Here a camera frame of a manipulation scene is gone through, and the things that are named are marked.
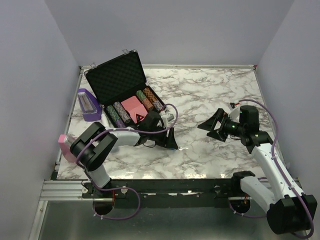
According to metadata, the black poker chip case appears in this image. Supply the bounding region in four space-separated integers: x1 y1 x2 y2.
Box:
84 50 167 128

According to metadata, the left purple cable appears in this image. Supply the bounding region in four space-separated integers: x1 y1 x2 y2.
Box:
76 103 178 221

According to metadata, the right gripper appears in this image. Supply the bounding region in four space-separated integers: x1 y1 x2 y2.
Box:
198 107 246 142

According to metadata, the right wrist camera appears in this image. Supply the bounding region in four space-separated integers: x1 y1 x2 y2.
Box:
228 101 240 121

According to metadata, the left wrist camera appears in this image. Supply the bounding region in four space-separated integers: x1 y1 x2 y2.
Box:
161 112 175 125

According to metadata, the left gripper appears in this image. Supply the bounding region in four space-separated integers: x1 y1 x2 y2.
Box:
148 124 179 150

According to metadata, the silver key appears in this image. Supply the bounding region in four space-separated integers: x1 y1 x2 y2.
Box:
178 146 188 151

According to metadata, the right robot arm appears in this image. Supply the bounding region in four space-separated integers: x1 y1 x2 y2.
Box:
198 103 318 235

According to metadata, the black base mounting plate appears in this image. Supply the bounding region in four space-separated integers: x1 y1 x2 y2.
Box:
82 178 245 208

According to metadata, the purple metronome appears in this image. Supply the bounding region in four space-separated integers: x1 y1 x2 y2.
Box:
77 88 102 122

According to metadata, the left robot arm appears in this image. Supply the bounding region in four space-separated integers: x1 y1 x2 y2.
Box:
69 111 179 198

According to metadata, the pink playing card deck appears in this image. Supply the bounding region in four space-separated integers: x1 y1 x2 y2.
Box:
121 96 148 124

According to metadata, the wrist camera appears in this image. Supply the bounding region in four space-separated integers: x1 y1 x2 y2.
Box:
228 101 240 121
161 112 175 125

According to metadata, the pink box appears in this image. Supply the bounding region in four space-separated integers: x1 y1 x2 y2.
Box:
58 134 76 164

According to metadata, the aluminium frame rail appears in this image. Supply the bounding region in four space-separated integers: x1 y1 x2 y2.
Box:
40 180 83 201

